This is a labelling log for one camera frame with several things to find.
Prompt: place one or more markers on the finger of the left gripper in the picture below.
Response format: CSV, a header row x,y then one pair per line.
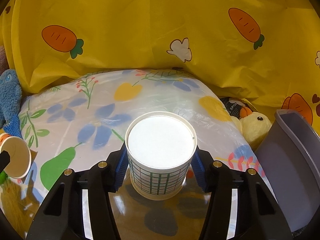
x,y
4,160

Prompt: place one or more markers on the floral plastic bed cover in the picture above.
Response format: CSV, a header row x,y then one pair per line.
x,y
80,123

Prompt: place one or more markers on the green foam fruit net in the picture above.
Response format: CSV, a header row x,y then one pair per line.
x,y
3,177

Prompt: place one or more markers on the blue plush monster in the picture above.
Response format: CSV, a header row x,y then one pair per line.
x,y
11,94

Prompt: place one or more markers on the grey plastic trash bin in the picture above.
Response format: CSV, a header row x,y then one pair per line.
x,y
289,156

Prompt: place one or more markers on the black printed package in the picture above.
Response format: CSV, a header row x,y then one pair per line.
x,y
234,105

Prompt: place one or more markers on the grid pattern paper cup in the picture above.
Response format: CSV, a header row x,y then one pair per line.
x,y
160,146

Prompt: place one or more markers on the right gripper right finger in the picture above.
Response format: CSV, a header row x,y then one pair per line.
x,y
258,213

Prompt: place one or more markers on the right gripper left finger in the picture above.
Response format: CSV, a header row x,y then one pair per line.
x,y
60,215

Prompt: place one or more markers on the yellow duck plush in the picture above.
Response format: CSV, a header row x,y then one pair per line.
x,y
253,126

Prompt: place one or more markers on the white apple print cup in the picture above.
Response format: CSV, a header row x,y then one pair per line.
x,y
19,153

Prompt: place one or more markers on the purple teddy bear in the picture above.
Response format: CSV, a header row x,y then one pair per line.
x,y
3,60

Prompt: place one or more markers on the yellow carrot print curtain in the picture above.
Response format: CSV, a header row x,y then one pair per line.
x,y
265,51

